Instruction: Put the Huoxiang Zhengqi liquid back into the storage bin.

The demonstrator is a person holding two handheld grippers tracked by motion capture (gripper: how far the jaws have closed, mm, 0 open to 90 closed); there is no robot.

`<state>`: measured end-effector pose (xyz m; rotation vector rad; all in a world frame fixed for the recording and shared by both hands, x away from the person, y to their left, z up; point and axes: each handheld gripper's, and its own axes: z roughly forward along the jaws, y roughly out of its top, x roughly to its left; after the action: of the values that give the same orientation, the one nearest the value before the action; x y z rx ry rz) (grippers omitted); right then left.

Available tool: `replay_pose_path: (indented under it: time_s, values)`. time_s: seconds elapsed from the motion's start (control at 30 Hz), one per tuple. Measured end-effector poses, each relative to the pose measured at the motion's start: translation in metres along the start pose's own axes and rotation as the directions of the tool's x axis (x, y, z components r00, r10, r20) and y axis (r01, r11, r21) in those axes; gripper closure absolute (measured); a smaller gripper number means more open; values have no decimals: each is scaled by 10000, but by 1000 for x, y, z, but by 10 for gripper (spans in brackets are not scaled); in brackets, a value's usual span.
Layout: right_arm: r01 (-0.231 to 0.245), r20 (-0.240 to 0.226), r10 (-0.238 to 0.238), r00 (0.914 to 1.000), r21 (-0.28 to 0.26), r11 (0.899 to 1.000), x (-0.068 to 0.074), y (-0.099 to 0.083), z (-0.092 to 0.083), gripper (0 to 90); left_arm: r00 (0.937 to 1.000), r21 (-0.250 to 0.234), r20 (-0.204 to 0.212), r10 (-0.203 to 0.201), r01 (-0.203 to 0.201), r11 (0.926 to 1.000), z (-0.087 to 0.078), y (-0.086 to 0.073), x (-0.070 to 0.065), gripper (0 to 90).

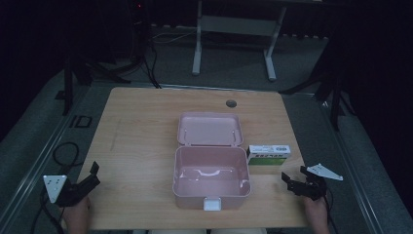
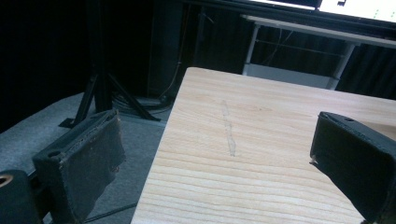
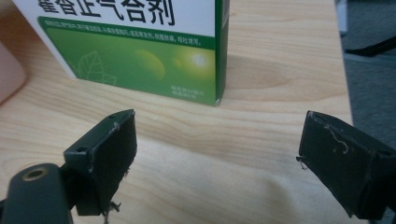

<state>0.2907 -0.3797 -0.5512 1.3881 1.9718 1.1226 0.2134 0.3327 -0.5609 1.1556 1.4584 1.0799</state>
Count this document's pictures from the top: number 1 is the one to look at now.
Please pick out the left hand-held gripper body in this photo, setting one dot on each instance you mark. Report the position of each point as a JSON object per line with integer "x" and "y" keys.
{"x": 63, "y": 193}

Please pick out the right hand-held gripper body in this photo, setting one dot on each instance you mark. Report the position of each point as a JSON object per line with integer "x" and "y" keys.
{"x": 312, "y": 187}

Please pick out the person's left hand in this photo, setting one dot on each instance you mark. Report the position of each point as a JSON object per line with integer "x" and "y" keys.
{"x": 77, "y": 217}

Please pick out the person's right hand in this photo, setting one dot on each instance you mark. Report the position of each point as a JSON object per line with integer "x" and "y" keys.
{"x": 316, "y": 214}

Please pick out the white and green medicine box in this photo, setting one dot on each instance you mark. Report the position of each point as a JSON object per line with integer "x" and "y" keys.
{"x": 268, "y": 155}

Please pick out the pink plastic box with lid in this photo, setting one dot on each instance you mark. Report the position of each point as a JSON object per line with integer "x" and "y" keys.
{"x": 211, "y": 162}

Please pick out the black metal stand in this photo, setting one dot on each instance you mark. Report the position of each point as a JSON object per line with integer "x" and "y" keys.
{"x": 68, "y": 87}
{"x": 334, "y": 97}

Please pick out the round grey table grommet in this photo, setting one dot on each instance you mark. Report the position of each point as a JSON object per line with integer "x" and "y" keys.
{"x": 231, "y": 104}

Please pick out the dark equipment tower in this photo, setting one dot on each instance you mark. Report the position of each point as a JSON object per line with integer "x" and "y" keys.
{"x": 139, "y": 29}

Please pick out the white metal desk frame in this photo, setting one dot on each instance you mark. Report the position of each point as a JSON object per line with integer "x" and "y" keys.
{"x": 237, "y": 26}

